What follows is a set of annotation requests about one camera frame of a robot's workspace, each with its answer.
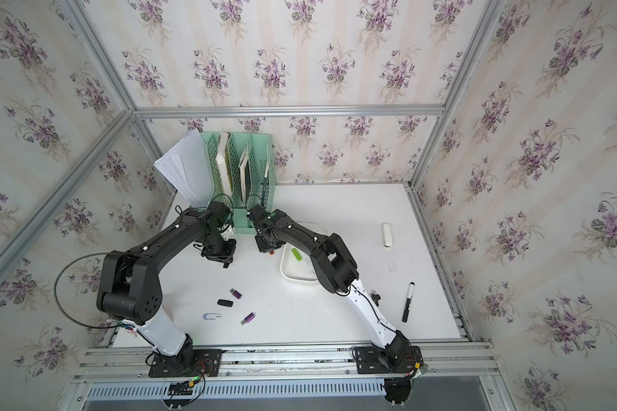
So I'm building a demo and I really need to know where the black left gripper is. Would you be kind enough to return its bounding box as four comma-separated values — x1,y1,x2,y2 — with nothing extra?
199,231,238,261

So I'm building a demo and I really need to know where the green usb flash drive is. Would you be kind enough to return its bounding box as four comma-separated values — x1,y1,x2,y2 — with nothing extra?
291,248,303,261

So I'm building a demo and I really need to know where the white plastic storage box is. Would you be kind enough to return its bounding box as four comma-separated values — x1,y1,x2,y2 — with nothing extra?
279,243,319,285

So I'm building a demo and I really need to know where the purple silver small usb drive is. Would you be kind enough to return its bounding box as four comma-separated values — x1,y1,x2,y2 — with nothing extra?
230,289,243,300

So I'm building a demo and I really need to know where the black usb flash drive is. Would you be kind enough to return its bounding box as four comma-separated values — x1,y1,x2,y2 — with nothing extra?
217,299,234,308

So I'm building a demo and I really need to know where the silver white swivel usb drive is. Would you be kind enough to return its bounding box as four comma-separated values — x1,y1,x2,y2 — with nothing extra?
202,313,222,321

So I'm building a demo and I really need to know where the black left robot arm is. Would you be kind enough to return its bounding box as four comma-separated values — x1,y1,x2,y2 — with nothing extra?
96,200,237,357

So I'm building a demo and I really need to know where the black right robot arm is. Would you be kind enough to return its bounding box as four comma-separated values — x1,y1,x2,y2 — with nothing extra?
247,205,419,370

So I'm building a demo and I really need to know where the purple usb flash drive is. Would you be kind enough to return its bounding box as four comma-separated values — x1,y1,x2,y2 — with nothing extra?
241,312,256,325

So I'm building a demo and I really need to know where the dark pen in organizer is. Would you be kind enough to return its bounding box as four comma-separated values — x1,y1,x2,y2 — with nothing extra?
261,160,270,208

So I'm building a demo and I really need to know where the beige notebook in organizer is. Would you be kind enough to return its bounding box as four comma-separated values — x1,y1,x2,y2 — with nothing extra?
238,146,251,202

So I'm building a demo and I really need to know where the green desk file organizer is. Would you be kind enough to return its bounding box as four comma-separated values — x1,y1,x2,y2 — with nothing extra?
199,132,276,235

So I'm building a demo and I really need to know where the white book in organizer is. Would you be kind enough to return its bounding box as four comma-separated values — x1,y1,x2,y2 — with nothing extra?
216,132,232,197

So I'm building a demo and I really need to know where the white paper stack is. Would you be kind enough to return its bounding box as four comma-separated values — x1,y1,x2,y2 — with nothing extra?
154,130,214,207

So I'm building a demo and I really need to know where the white eraser block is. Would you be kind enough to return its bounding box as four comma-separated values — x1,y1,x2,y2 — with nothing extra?
382,223,394,248

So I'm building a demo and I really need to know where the black white marker pen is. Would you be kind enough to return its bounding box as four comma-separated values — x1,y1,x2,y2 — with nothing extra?
401,282,416,323

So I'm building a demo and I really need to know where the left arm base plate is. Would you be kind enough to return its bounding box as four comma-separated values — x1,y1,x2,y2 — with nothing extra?
145,349,224,378

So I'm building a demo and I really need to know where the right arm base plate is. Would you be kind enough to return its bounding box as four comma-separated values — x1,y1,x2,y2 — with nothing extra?
351,346,424,374

